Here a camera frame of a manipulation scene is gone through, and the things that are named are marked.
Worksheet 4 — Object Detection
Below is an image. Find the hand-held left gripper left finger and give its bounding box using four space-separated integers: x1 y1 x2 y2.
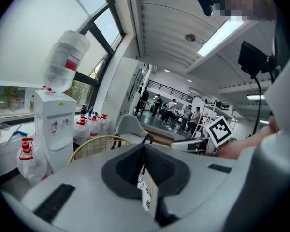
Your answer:
21 143 161 232

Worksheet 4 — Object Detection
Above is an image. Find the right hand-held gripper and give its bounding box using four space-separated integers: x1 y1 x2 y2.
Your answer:
170 116 232 156

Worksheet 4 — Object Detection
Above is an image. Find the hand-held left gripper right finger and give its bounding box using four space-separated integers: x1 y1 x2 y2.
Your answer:
144 143 240 232

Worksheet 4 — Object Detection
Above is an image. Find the gold wire chair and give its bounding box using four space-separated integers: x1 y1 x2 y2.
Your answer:
67 135 154 199

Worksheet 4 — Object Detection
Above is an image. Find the black white floral cushion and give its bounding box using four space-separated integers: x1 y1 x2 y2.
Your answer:
137 174 152 212

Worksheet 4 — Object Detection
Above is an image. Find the grey upholstered chair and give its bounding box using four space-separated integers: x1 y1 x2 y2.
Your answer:
110 114 154 150

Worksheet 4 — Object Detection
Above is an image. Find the wooden step platform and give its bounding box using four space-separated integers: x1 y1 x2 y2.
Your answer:
142 124 186 147

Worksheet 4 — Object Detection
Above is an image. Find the white shelf rack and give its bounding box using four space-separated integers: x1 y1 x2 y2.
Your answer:
191 96 235 140

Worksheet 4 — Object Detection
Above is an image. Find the black balcony railing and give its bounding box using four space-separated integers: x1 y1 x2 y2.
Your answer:
204 100 231 110
146 79 194 104

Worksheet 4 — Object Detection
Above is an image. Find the coat stand with dark bags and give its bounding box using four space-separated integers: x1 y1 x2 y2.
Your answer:
134 86 150 117

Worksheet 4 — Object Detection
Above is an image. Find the clear water jug red cap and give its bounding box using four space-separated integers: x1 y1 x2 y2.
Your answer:
98 114 110 135
73 116 92 146
16 137 54 186
87 116 102 138

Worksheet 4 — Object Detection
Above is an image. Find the white water dispenser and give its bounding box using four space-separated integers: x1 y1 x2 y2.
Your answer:
33 89 78 173

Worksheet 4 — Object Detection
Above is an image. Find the white locker cabinet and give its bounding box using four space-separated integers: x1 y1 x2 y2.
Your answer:
96 56 149 131

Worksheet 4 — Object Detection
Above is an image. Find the long ceiling light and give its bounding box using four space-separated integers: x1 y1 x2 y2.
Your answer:
246 94 266 101
196 17 245 58

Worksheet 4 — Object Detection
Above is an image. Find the white window counter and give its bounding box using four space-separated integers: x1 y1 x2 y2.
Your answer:
0 118 37 180

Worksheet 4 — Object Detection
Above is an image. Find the black chest-mounted monitor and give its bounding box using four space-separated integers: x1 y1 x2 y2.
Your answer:
237 40 276 79

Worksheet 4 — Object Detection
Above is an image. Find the large clear water bottle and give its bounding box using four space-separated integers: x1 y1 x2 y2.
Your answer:
43 29 91 94

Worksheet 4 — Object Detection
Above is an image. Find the person's head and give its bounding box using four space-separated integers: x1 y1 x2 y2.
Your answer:
212 0 277 22

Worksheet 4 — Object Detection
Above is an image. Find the black-framed window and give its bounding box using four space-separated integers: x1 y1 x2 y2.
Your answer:
0 0 126 122

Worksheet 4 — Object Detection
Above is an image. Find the blue squeegee yellow handle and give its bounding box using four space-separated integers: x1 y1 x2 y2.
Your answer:
5 124 28 144

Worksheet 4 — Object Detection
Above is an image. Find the black head-mounted camera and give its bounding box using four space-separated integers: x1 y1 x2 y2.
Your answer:
196 0 217 17

